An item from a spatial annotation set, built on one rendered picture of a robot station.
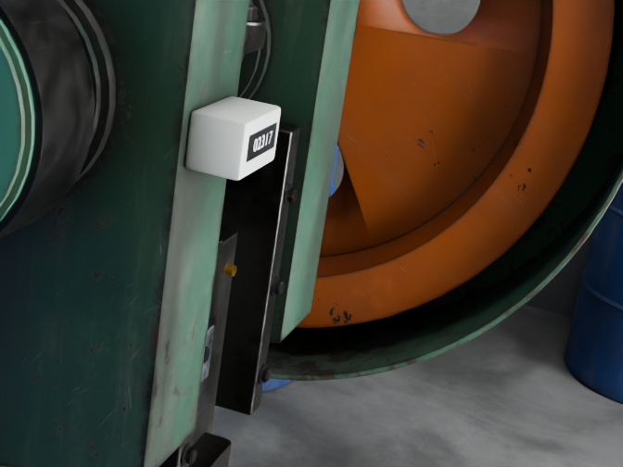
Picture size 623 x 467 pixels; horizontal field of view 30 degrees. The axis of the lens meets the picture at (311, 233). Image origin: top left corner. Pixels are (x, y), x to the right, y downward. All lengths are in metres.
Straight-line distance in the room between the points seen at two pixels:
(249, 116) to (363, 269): 0.56
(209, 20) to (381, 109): 0.55
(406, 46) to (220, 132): 0.55
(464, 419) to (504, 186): 2.25
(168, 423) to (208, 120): 0.24
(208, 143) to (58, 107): 0.12
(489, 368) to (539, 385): 0.17
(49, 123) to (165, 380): 0.24
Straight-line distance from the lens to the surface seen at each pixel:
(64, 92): 0.69
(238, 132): 0.75
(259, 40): 0.95
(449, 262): 1.28
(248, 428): 3.20
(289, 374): 1.34
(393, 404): 3.46
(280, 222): 1.05
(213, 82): 0.79
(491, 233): 1.26
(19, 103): 0.67
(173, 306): 0.82
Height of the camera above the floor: 1.51
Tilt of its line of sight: 18 degrees down
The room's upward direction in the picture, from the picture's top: 9 degrees clockwise
